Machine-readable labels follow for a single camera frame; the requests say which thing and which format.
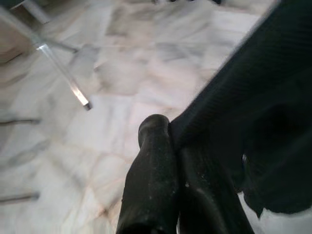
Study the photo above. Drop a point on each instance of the silver metal clothes rack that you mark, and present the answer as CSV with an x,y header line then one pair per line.
x,y
73,87

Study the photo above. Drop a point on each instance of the black fonemax T-shirt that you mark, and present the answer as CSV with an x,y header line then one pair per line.
x,y
256,85

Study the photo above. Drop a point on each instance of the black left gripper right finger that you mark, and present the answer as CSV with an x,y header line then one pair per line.
x,y
207,200

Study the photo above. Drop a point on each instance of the light wooden cabinet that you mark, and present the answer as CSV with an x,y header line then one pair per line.
x,y
9,41

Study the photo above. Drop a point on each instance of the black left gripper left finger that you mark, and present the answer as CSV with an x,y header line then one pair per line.
x,y
151,182

